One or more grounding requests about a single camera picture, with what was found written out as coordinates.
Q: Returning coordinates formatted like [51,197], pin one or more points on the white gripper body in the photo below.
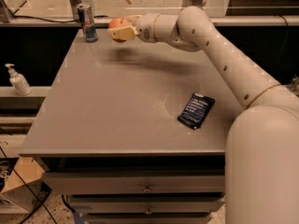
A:
[145,27]

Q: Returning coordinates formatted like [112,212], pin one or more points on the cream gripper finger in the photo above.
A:
[123,33]
[133,19]

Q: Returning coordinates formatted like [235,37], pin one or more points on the red apple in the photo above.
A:
[117,22]

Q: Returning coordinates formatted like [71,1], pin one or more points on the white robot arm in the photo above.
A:
[262,148]

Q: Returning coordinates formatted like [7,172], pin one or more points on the redbull can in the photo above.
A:
[87,22]

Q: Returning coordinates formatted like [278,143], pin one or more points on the grey drawer cabinet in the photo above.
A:
[114,107]

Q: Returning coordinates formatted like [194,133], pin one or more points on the dark blue snack packet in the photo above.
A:
[196,110]

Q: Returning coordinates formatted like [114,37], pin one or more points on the white pump bottle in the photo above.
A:
[18,81]

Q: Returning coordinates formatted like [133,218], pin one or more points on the top grey drawer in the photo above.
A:
[135,182]

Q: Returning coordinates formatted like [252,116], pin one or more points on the grey drawer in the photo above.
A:
[135,182]
[146,204]
[149,219]

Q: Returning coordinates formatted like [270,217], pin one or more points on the middle grey drawer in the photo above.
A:
[146,204]

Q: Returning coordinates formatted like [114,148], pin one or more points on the cardboard box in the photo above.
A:
[22,188]

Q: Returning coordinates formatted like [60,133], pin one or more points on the bottom grey drawer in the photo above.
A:
[149,219]

